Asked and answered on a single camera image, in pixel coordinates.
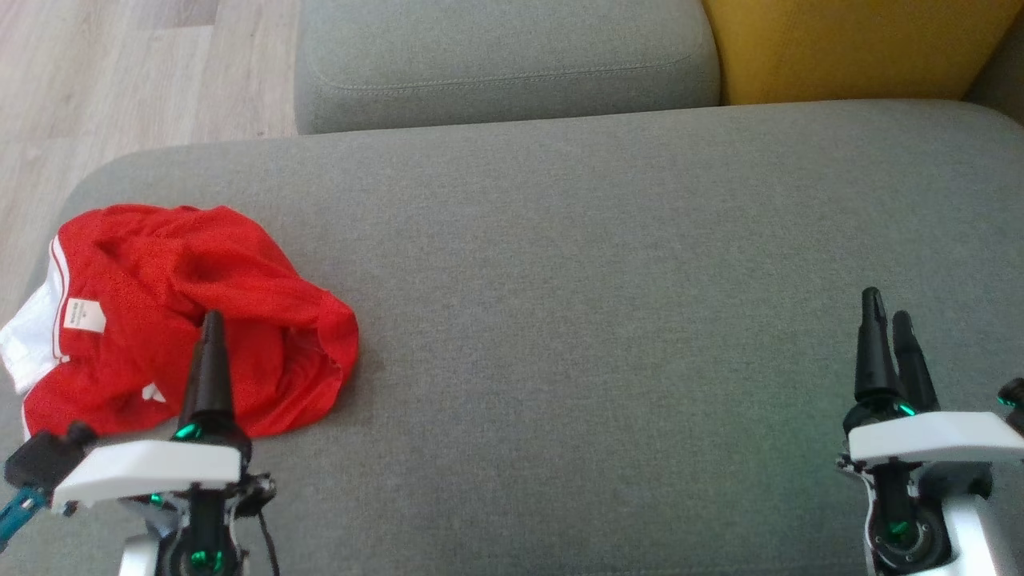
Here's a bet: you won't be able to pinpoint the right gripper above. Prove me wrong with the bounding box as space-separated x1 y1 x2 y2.
838 288 1024 576

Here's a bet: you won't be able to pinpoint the grey sofa seat cushion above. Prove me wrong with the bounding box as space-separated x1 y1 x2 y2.
294 0 721 135

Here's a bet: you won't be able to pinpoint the red shorts with white stripes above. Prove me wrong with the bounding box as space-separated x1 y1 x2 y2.
172 264 359 439

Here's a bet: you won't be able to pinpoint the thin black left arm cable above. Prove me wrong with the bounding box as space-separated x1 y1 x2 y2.
254 510 281 576

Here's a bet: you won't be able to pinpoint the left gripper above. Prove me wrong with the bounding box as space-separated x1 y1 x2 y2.
52 310 277 576

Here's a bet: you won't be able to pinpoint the red sleeveless jersey top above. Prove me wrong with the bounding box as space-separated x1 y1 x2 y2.
0 204 281 441

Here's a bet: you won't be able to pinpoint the large yellow sofa back cushion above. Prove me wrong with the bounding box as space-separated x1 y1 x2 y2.
702 0 1024 106

